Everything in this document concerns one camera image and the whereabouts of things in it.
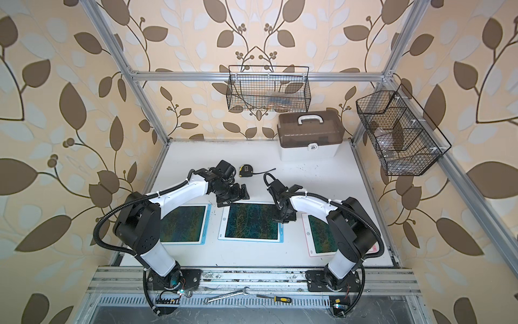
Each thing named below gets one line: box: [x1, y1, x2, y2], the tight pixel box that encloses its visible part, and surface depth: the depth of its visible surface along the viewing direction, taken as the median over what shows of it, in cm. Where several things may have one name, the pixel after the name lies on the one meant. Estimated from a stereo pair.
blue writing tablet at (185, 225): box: [159, 203, 212, 246], surface depth 89 cm
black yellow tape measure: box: [238, 164, 276, 178], surface depth 107 cm
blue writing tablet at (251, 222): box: [217, 202, 284, 243], surface depth 90 cm
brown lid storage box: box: [276, 110, 346, 162], surface depth 104 cm
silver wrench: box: [203, 286, 251, 304], surface depth 72 cm
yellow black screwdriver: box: [256, 294, 293, 304], surface depth 72 cm
